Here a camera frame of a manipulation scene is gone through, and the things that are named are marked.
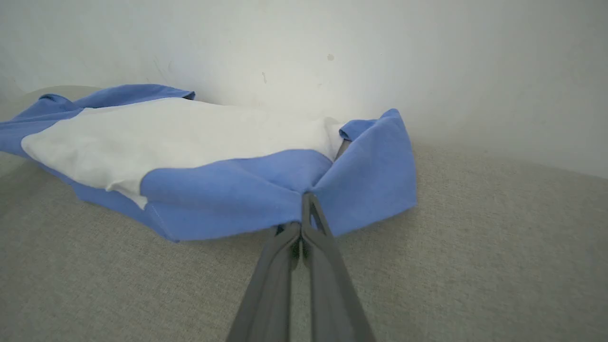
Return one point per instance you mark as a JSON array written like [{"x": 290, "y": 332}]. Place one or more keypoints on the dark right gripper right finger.
[{"x": 332, "y": 294}]

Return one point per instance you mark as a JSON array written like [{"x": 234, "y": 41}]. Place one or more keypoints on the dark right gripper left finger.
[{"x": 266, "y": 299}]

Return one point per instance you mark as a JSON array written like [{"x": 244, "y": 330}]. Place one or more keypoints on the blue and white shirt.
[{"x": 190, "y": 142}]

